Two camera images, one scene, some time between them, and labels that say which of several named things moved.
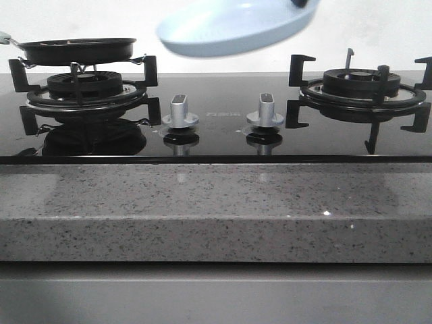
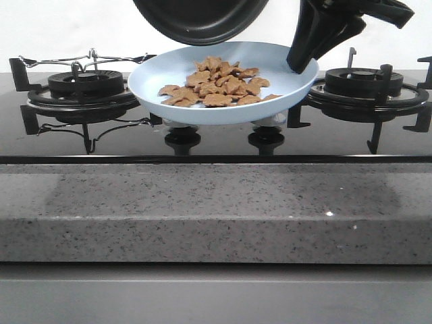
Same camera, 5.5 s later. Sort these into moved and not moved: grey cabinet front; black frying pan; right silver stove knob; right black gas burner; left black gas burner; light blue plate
Moved: light blue plate; black frying pan
Not moved: right silver stove knob; left black gas burner; right black gas burner; grey cabinet front
